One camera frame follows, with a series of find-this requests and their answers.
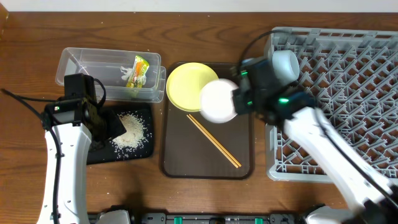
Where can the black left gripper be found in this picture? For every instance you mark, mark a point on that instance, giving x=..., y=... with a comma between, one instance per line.
x=109, y=125

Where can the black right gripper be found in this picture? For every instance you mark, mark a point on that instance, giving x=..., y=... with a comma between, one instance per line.
x=241, y=107

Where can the light blue bowl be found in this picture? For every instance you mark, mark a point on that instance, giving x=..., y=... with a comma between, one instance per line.
x=285, y=66

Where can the green yellow snack wrapper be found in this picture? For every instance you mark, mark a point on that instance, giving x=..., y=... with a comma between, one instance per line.
x=136, y=76

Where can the grey plastic dishwasher rack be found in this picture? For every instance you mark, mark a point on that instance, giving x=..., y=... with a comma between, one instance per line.
x=353, y=76

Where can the pile of white rice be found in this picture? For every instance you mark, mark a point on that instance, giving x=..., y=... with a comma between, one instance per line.
x=136, y=135

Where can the black plastic tray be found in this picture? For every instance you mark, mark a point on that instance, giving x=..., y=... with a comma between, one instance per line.
x=101, y=152

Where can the clear plastic bin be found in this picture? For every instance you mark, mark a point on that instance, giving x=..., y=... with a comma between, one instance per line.
x=108, y=66

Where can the wooden chopstick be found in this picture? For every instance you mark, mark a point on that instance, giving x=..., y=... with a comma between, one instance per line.
x=214, y=143
x=217, y=141

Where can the crumpled white tissue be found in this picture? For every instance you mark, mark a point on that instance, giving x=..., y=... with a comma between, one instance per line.
x=127, y=72

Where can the yellow plate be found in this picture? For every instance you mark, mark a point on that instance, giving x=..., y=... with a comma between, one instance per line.
x=185, y=83

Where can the brown plastic serving tray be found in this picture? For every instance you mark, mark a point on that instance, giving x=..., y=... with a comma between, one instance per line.
x=187, y=153

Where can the black rail with green clips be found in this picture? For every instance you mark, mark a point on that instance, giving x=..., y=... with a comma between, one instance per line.
x=203, y=218

